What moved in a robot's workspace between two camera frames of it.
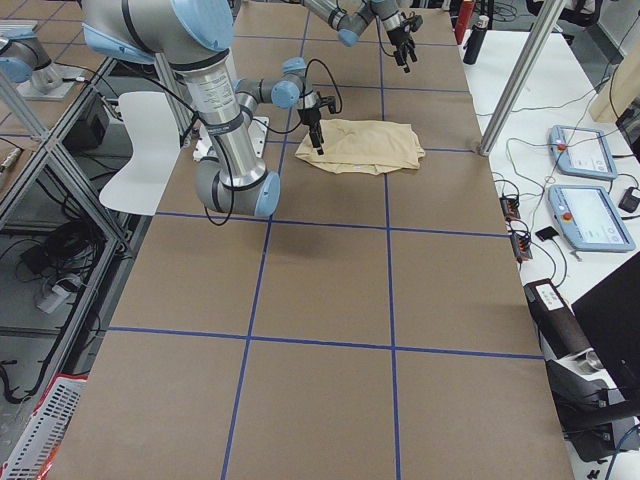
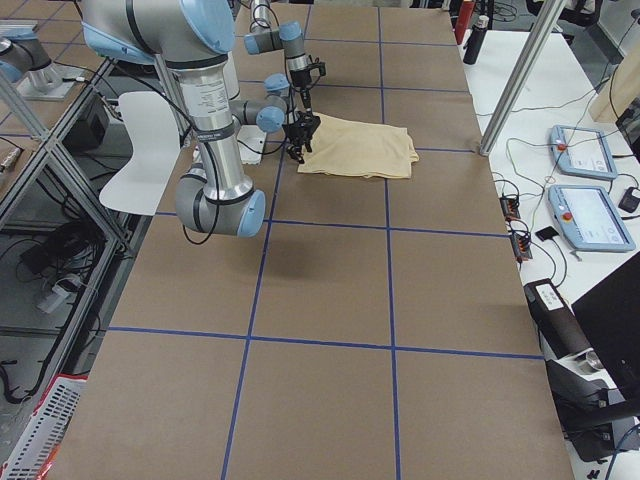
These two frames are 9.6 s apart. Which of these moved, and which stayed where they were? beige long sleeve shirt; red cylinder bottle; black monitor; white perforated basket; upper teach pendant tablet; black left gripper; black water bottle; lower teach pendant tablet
Moved: beige long sleeve shirt; black left gripper
Stayed: black water bottle; red cylinder bottle; black monitor; white perforated basket; upper teach pendant tablet; lower teach pendant tablet
